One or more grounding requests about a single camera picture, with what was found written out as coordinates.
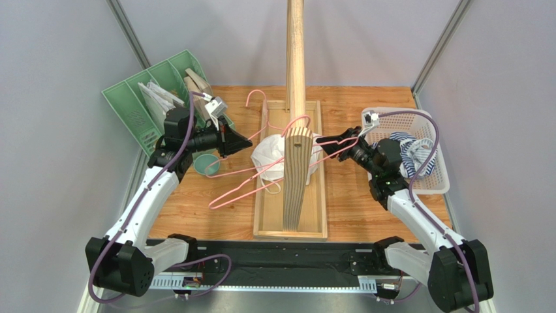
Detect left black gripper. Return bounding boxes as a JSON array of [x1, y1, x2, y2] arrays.
[[185, 115, 253, 158]]

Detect white tank top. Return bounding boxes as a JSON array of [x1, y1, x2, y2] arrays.
[[250, 132, 324, 194]]

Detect pink wire hanger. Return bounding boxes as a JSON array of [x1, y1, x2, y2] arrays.
[[205, 114, 370, 211], [245, 89, 288, 136]]

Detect blue striped tank top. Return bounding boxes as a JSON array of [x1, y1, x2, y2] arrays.
[[365, 132, 437, 179]]

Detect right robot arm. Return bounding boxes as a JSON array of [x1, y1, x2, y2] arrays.
[[316, 127, 494, 312]]

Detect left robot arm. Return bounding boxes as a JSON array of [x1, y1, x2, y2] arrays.
[[85, 108, 253, 304]]

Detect small teal bowl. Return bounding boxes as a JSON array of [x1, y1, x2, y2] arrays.
[[193, 154, 221, 176]]

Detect brown notebooks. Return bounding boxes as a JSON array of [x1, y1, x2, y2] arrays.
[[183, 68, 213, 121]]

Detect white plastic basket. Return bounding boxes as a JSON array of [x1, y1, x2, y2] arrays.
[[365, 109, 450, 195]]

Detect grey plastic-wrapped booklets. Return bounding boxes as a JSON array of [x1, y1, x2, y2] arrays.
[[137, 81, 185, 132]]

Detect wooden clothes rack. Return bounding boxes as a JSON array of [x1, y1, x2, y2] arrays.
[[253, 1, 328, 241]]

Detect green file organizer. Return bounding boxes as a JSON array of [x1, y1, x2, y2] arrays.
[[101, 49, 236, 157]]

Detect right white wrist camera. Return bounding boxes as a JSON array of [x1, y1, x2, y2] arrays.
[[358, 110, 380, 138]]

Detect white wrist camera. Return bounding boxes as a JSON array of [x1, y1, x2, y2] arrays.
[[358, 110, 380, 138], [202, 93, 228, 130]]

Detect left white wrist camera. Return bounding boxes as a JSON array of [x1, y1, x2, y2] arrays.
[[202, 93, 228, 130]]

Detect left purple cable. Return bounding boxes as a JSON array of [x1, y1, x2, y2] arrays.
[[87, 91, 213, 303]]

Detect purple cable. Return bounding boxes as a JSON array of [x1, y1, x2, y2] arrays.
[[377, 109, 481, 313], [87, 91, 213, 303]]

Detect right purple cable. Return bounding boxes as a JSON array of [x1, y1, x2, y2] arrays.
[[377, 109, 481, 313]]

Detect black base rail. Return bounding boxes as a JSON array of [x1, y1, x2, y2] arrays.
[[91, 238, 435, 301]]

